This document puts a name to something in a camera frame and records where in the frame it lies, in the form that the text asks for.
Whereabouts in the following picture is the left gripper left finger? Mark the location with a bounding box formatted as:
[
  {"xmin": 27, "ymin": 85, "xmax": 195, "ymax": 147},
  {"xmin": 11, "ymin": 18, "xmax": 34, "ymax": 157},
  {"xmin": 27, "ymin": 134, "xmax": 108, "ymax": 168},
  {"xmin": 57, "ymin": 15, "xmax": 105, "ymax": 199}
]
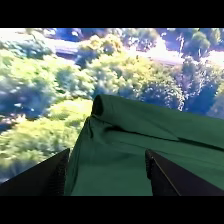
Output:
[{"xmin": 0, "ymin": 147, "xmax": 71, "ymax": 197}]

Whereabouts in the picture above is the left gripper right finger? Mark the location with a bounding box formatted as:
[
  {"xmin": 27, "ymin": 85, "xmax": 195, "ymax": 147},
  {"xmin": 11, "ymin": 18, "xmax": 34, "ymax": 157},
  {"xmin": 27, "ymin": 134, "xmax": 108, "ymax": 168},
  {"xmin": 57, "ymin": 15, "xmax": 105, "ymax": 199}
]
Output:
[{"xmin": 144, "ymin": 148, "xmax": 224, "ymax": 197}]

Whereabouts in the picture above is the dark green garment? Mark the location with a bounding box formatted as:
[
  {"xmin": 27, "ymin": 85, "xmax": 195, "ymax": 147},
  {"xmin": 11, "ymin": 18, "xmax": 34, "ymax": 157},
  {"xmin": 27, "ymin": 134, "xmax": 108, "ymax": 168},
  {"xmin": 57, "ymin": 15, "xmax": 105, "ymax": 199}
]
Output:
[{"xmin": 63, "ymin": 93, "xmax": 224, "ymax": 197}]

